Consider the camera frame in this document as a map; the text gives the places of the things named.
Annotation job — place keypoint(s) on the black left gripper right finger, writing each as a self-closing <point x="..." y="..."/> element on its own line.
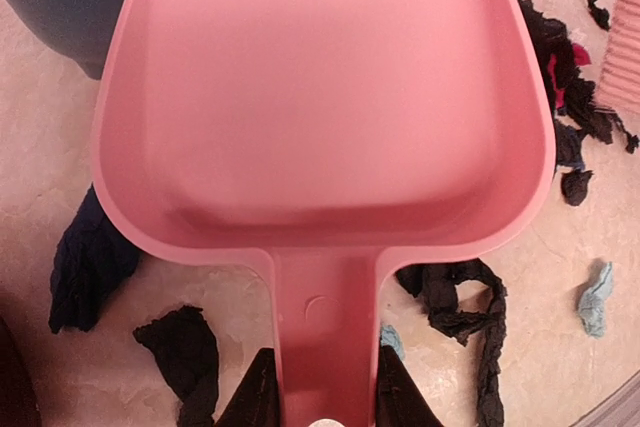
<point x="399" y="403"/>

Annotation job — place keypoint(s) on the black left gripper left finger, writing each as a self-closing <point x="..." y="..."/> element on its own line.
<point x="255" y="403"/>

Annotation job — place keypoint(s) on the pink plastic dustpan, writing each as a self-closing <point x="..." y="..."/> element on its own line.
<point x="324" y="144"/>

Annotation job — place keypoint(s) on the pink plastic hand brush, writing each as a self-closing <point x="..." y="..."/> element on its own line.
<point x="619" y="80"/>

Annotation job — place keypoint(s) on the light blue scrap near dustpan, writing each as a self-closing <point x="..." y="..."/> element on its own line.
<point x="390" y="337"/>

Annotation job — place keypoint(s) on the black scrap front left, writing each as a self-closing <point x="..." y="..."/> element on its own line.
<point x="186" y="353"/>

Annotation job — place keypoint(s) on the black scrap front centre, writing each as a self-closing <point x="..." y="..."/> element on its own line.
<point x="435" y="285"/>

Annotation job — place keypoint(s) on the light blue scrap front right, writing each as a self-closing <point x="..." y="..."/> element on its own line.
<point x="591" y="307"/>

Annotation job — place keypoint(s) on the dark blue scrap left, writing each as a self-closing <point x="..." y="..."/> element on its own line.
<point x="92" y="260"/>

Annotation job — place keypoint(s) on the black and blue scrap pile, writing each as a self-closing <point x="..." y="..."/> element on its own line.
<point x="574" y="113"/>

